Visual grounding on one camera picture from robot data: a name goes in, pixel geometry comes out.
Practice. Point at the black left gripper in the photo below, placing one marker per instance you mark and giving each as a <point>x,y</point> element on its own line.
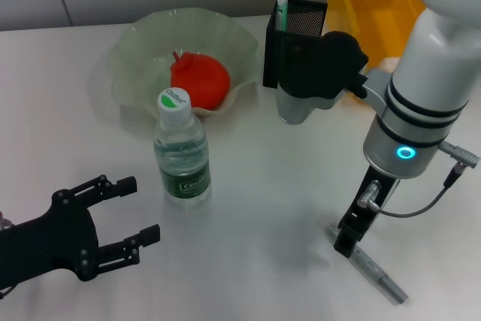
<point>49,242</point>

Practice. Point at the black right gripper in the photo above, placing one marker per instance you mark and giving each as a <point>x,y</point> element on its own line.
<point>370,200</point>

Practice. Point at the grey marker pen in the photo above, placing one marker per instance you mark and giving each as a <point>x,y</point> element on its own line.
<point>370,264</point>

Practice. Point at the clear green-label water bottle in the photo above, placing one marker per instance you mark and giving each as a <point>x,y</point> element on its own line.
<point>182,155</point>

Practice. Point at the mint green utility knife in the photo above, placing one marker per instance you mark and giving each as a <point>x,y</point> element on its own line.
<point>282,11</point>

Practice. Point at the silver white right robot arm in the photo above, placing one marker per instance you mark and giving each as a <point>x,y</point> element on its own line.
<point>432,54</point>

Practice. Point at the green glass fruit plate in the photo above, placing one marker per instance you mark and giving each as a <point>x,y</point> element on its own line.
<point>143,54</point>

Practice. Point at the black mesh pen holder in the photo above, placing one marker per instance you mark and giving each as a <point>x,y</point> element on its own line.
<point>274,58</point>

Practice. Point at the yellow plastic bin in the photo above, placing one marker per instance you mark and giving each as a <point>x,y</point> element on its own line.
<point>372,5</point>

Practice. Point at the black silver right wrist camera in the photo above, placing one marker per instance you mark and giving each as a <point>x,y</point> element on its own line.
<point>319,73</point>

